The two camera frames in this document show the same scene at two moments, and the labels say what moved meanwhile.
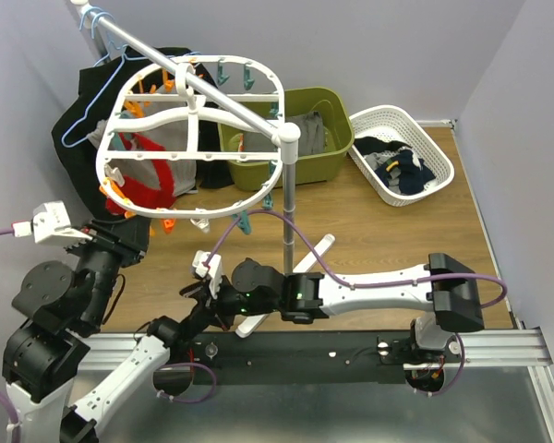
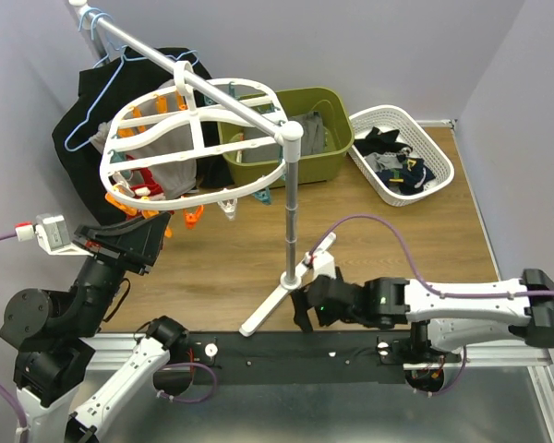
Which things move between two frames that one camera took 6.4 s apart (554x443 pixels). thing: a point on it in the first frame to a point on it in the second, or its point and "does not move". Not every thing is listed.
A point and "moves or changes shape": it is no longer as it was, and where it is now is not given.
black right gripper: (210, 310) to (300, 313)
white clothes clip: (202, 223) to (229, 208)
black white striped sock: (372, 144) to (403, 155)
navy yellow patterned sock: (412, 175) moves or changes shape
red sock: (142, 194) moves or changes shape
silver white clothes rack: (288, 134) does not move
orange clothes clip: (114, 186) to (112, 198)
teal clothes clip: (244, 222) to (264, 196)
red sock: (138, 191) moves or changes shape
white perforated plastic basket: (388, 123) does not move
